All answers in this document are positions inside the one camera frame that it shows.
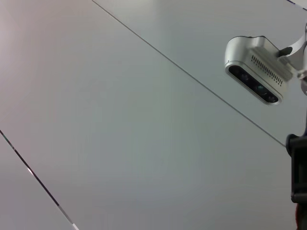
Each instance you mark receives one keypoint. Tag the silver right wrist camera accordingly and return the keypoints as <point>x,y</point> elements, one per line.
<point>249,55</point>

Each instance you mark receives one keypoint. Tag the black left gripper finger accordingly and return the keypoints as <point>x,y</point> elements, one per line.
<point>299,167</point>

